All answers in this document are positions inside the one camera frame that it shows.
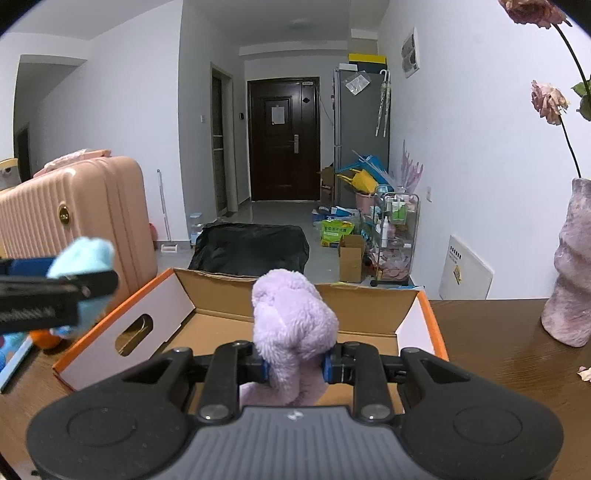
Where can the bunch of dried pink roses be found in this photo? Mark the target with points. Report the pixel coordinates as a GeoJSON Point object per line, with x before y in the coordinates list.
{"type": "Point", "coordinates": [549, 104]}

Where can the blue folded rack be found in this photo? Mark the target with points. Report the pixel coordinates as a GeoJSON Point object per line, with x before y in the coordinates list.
{"type": "Point", "coordinates": [369, 162]}

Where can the orange cardboard box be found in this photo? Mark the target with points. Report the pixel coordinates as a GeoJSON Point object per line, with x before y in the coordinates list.
{"type": "Point", "coordinates": [217, 304]}

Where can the yellow and black box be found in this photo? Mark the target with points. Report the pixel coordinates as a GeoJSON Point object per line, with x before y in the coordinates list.
{"type": "Point", "coordinates": [367, 59]}

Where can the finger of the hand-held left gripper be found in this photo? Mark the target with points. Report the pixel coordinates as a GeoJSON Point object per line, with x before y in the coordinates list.
{"type": "Point", "coordinates": [55, 285]}
{"type": "Point", "coordinates": [27, 267]}

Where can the fallen rose petal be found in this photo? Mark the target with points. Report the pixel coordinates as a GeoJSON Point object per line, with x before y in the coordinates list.
{"type": "Point", "coordinates": [585, 373]}

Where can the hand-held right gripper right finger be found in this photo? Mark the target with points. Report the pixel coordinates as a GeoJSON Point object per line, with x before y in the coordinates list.
{"type": "Point", "coordinates": [327, 369]}

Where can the lilac fuzzy plush toy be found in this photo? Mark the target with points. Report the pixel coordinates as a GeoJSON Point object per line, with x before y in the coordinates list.
{"type": "Point", "coordinates": [293, 318]}

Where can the hanging folded umbrellas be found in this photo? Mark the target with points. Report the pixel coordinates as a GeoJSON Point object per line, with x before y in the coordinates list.
{"type": "Point", "coordinates": [383, 101]}

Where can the paper sheet on door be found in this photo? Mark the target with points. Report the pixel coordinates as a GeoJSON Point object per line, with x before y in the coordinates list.
{"type": "Point", "coordinates": [277, 114]}

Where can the pink bucket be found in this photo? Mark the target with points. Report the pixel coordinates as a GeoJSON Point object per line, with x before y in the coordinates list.
{"type": "Point", "coordinates": [365, 202]}

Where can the light blue plush toy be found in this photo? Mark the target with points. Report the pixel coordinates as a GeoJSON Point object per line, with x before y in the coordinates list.
{"type": "Point", "coordinates": [87, 254]}

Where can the purple feather decoration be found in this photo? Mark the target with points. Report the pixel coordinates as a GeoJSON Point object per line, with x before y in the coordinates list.
{"type": "Point", "coordinates": [411, 168]}

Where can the orange fruit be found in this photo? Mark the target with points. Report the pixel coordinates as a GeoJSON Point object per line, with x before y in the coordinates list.
{"type": "Point", "coordinates": [45, 340]}

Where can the green bag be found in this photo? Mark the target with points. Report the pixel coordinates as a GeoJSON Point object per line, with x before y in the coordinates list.
{"type": "Point", "coordinates": [337, 233]}

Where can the clear water bottle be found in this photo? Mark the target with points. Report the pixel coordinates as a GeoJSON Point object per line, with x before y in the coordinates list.
{"type": "Point", "coordinates": [196, 228]}

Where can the grey cabinet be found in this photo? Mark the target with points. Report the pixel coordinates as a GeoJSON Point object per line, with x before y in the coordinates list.
{"type": "Point", "coordinates": [360, 120]}

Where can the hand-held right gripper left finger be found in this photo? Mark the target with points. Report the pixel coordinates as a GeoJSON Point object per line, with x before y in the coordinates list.
{"type": "Point", "coordinates": [265, 372]}

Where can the brown cardboard box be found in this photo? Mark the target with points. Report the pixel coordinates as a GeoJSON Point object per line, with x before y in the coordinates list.
{"type": "Point", "coordinates": [327, 184]}

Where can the pink textured vase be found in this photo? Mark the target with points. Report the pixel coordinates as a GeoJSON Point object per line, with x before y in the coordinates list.
{"type": "Point", "coordinates": [570, 286]}

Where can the white wall panel box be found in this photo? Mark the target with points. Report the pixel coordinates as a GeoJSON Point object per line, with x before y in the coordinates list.
{"type": "Point", "coordinates": [410, 53]}

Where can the yellow bag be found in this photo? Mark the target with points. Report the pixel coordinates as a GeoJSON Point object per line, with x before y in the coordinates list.
{"type": "Point", "coordinates": [358, 181]}

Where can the pink folded cloth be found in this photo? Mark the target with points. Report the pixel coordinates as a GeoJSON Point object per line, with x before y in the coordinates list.
{"type": "Point", "coordinates": [74, 159]}

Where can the white mop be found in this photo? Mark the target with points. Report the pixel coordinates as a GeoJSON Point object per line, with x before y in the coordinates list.
{"type": "Point", "coordinates": [164, 217]}

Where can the black bag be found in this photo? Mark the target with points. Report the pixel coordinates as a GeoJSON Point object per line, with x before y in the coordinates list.
{"type": "Point", "coordinates": [249, 249]}

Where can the pink ribbed suitcase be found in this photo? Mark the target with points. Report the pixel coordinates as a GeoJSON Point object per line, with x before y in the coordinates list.
{"type": "Point", "coordinates": [92, 207]}

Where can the dark wooden door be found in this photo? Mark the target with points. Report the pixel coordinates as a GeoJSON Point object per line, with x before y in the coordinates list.
{"type": "Point", "coordinates": [284, 152]}

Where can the white board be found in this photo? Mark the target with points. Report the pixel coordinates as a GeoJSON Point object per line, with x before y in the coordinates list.
{"type": "Point", "coordinates": [464, 270]}

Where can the small open cardboard box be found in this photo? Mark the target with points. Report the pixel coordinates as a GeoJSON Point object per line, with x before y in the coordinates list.
{"type": "Point", "coordinates": [352, 261]}

